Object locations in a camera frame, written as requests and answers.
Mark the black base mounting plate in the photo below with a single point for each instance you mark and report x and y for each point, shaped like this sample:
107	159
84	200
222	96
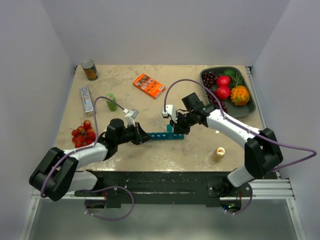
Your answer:
207	188

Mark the teal weekly pill organizer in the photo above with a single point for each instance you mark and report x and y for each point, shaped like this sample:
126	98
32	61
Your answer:
167	135

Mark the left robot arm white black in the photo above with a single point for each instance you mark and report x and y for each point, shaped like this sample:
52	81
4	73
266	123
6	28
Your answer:
57	173

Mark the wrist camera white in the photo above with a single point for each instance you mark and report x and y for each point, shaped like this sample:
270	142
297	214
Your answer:
169	111
130	116

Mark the green cylindrical container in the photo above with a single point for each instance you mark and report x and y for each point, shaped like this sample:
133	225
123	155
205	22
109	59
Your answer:
111	102

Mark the green lime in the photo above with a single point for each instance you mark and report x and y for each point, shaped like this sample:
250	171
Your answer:
230	73

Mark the aluminium frame rail front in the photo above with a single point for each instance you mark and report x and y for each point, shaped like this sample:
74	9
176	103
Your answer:
271	215

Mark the orange cardboard box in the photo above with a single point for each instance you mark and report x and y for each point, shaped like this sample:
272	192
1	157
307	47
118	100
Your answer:
149	86

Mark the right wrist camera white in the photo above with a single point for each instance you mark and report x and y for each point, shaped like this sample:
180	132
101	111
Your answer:
169	111

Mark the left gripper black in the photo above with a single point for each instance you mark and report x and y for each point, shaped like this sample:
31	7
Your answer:
137	140

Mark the red pomegranate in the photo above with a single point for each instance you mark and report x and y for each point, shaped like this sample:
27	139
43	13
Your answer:
223	92
223	80

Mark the dark grey fruit tray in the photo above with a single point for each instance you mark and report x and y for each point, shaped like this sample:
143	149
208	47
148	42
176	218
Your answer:
239	80

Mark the silver toothpaste box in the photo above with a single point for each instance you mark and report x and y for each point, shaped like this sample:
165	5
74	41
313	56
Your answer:
88	104

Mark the aluminium frame rail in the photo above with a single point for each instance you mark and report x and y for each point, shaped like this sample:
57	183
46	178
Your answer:
271	215
248	70

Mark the dark purple grape bunch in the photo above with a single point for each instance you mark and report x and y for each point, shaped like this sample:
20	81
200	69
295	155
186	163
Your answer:
209	80

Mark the tin can fruit label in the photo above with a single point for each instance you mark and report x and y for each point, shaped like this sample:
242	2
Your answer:
90	69

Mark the aluminium frame rail right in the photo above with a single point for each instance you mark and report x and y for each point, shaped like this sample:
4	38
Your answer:
248	70

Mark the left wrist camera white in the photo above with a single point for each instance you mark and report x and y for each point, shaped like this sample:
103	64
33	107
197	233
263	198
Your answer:
130	116

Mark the clear pill bottle yellow capsules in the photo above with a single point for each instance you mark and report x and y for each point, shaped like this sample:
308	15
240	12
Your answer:
218	154

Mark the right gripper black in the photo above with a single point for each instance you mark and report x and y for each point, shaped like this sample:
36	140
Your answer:
179	128

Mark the upper red pomegranate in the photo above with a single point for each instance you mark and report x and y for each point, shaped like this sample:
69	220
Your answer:
223	80

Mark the orange spiky kiwano fruit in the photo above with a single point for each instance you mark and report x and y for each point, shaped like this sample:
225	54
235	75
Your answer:
240	96

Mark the lower red pomegranate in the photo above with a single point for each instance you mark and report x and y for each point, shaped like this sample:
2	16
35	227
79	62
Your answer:
223	92

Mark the red cherry bunch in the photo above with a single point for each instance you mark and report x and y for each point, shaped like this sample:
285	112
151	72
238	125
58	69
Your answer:
83	135

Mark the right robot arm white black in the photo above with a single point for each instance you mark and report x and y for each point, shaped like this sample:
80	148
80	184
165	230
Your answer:
261	151

